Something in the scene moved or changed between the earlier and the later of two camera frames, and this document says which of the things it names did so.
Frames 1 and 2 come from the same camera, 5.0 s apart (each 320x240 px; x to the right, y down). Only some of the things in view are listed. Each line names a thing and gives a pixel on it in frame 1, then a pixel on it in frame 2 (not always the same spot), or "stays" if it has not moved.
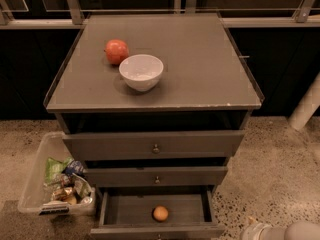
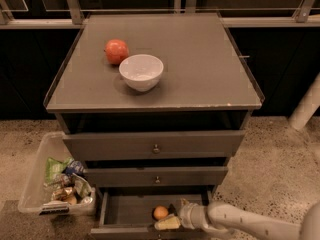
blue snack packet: x=74 y=167 stays
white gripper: x=256 y=231 → x=186 y=213
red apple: x=116 y=51 stays
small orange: x=160 y=213 stays
